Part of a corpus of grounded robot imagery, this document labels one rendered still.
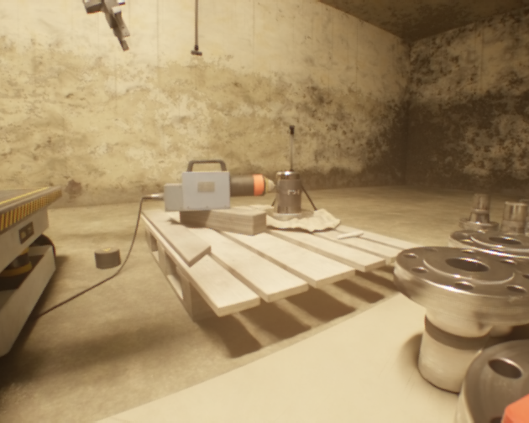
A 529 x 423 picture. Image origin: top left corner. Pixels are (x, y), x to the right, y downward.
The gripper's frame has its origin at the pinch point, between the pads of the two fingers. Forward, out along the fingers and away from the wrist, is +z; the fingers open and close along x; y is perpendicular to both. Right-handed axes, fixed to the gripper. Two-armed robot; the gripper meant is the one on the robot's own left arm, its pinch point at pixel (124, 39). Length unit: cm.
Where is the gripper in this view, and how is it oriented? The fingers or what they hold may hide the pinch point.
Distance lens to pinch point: 137.4
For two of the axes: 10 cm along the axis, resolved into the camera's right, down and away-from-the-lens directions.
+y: 8.0, -4.8, 3.5
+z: 3.9, 8.7, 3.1
